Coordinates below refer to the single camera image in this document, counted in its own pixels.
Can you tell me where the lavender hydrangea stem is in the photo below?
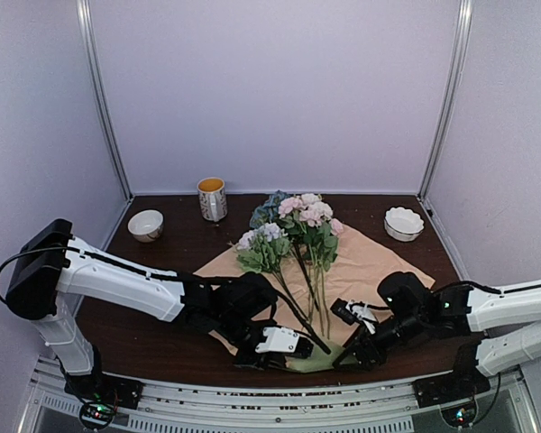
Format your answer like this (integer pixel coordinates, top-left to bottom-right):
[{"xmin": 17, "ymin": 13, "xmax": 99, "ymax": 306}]
[{"xmin": 234, "ymin": 223, "xmax": 331, "ymax": 355}]

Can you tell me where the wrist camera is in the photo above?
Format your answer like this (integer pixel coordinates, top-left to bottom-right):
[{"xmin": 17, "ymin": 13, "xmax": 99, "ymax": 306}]
[
  {"xmin": 330, "ymin": 299, "xmax": 379, "ymax": 335},
  {"xmin": 255, "ymin": 327, "xmax": 314, "ymax": 359}
]

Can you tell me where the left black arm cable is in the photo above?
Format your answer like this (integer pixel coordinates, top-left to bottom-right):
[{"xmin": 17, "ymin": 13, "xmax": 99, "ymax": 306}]
[{"xmin": 0, "ymin": 245, "xmax": 280, "ymax": 326}]

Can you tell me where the patterned mug yellow inside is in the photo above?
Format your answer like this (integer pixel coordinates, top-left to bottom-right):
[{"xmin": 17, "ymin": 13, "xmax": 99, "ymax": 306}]
[{"xmin": 197, "ymin": 177, "xmax": 227, "ymax": 223}]

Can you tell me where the aluminium frame post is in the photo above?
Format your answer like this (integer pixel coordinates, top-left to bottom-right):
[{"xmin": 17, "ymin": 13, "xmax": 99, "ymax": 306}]
[
  {"xmin": 417, "ymin": 0, "xmax": 473, "ymax": 203},
  {"xmin": 76, "ymin": 0, "xmax": 133, "ymax": 201}
]

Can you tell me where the small white round bowl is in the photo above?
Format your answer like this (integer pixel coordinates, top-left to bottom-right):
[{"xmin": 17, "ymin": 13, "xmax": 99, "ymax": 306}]
[{"xmin": 127, "ymin": 209, "xmax": 164, "ymax": 243}]

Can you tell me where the front aluminium rail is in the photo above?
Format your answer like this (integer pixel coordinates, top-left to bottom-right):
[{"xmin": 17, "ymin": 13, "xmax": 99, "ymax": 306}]
[{"xmin": 24, "ymin": 355, "xmax": 537, "ymax": 433}]

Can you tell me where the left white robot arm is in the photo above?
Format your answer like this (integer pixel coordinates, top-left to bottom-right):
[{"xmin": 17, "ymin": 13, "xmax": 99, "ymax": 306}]
[{"xmin": 3, "ymin": 219, "xmax": 299, "ymax": 401}]

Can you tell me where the white rose stem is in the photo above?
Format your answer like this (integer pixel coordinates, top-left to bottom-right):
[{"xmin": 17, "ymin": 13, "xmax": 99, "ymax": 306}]
[{"xmin": 298, "ymin": 194, "xmax": 342, "ymax": 339}]

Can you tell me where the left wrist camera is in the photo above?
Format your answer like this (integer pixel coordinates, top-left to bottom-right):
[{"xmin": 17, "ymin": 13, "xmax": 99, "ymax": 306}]
[{"xmin": 255, "ymin": 327, "xmax": 314, "ymax": 359}]

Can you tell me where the green and peach wrapping paper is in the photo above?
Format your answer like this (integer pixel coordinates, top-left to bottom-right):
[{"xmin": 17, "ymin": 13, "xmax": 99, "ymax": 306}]
[{"xmin": 196, "ymin": 225, "xmax": 435, "ymax": 373}]

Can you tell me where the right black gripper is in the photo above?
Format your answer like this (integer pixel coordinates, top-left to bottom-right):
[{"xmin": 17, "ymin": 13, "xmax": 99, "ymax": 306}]
[{"xmin": 333, "ymin": 310, "xmax": 425, "ymax": 373}]

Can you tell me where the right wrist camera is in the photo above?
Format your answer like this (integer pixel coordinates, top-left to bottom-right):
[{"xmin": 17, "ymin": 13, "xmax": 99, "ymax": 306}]
[{"xmin": 330, "ymin": 299, "xmax": 379, "ymax": 335}]

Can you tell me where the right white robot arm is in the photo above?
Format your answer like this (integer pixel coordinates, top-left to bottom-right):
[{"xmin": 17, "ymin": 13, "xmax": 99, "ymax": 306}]
[{"xmin": 331, "ymin": 272, "xmax": 541, "ymax": 407}]

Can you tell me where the blue hydrangea stem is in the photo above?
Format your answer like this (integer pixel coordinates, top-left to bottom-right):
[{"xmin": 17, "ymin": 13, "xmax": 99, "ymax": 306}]
[{"xmin": 248, "ymin": 189, "xmax": 321, "ymax": 312}]

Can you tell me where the right aluminium frame post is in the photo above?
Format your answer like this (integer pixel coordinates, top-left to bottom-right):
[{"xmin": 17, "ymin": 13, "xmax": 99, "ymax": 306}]
[{"xmin": 417, "ymin": 0, "xmax": 473, "ymax": 203}]

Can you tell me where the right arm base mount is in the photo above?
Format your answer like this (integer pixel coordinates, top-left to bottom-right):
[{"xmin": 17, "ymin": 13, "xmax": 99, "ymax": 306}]
[{"xmin": 413, "ymin": 373, "xmax": 491, "ymax": 429}]

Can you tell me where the pink rose stem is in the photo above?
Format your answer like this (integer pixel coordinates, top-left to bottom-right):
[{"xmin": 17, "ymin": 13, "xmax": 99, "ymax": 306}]
[{"xmin": 279, "ymin": 194, "xmax": 326, "ymax": 334}]

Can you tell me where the white scalloped bowl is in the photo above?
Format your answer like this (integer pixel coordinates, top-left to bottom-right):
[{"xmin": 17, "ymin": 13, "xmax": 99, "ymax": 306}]
[{"xmin": 384, "ymin": 207, "xmax": 425, "ymax": 243}]

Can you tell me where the left aluminium frame post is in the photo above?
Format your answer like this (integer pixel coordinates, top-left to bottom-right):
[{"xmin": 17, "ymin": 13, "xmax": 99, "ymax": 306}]
[{"xmin": 76, "ymin": 0, "xmax": 133, "ymax": 201}]

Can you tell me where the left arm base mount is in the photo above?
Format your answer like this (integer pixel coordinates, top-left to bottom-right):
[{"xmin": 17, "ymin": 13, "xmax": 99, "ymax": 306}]
[{"xmin": 64, "ymin": 373, "xmax": 143, "ymax": 430}]

